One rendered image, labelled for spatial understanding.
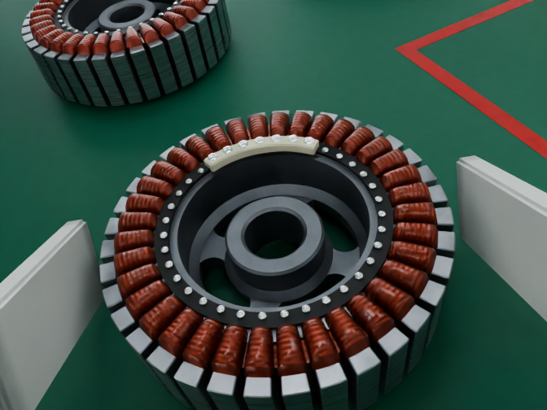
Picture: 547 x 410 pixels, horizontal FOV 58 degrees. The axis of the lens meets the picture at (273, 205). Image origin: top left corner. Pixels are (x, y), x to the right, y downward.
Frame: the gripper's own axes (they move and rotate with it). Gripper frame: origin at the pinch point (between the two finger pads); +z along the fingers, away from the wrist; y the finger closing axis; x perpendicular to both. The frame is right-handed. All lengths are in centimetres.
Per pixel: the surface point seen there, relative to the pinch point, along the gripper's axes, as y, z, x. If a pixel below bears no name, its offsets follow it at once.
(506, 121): 10.8, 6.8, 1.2
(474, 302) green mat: 6.2, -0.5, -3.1
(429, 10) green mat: 10.6, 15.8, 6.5
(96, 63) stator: -7.5, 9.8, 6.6
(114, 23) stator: -7.3, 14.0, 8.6
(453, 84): 9.6, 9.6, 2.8
